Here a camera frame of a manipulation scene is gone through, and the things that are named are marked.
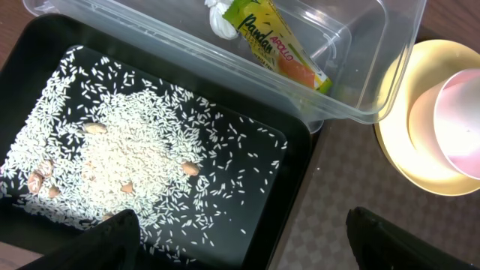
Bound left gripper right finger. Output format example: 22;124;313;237
346;207;479;270

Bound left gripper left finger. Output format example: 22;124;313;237
20;209;140;270

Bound pink bowl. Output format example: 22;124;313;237
408;68;479;180

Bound green snack wrapper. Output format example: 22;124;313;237
223;0;332;94

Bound white tissue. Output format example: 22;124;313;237
204;0;239;41

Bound black waste tray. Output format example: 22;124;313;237
1;14;311;269

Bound brown serving tray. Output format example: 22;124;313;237
268;25;480;270

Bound spilled rice pile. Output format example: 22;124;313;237
1;46;288;269

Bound clear plastic bin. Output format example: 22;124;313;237
25;0;426;131

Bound yellow plate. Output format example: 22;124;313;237
375;40;479;197

